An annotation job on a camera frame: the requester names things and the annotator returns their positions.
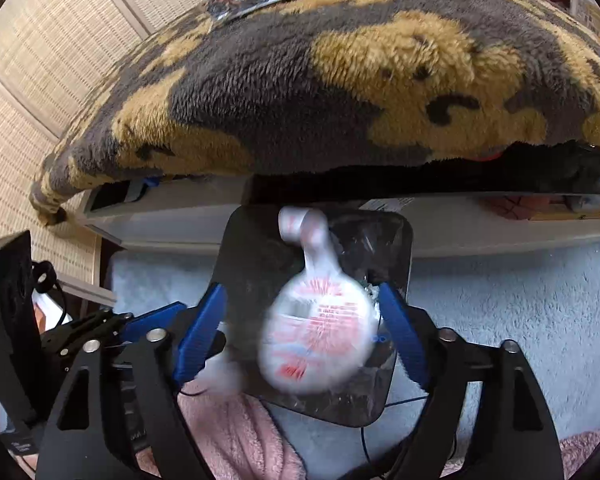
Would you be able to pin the woven folding screen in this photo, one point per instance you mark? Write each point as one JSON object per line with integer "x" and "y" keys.
{"x": 40, "y": 60}

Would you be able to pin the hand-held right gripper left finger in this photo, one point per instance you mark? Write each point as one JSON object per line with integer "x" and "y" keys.
{"x": 200, "y": 335}

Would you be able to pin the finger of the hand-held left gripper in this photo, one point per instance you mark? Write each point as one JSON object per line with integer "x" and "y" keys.
{"x": 150, "y": 316}

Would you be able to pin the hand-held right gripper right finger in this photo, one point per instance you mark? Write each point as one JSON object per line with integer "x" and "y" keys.
{"x": 402, "y": 330}

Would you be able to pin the pink fluffy cloth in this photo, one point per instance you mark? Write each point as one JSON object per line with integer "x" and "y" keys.
{"x": 582, "y": 455}
{"x": 230, "y": 435}

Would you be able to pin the bear print fleece blanket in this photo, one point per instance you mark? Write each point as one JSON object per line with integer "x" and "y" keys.
{"x": 280, "y": 85}

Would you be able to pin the white fluffy rug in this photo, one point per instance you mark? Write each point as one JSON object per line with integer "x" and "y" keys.
{"x": 505, "y": 310}

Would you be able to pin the black trash bin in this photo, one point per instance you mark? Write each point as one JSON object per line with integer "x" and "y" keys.
{"x": 250, "y": 260}

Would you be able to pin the white red-print plastic wrapper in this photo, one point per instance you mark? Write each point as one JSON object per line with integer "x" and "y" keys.
{"x": 320, "y": 325}

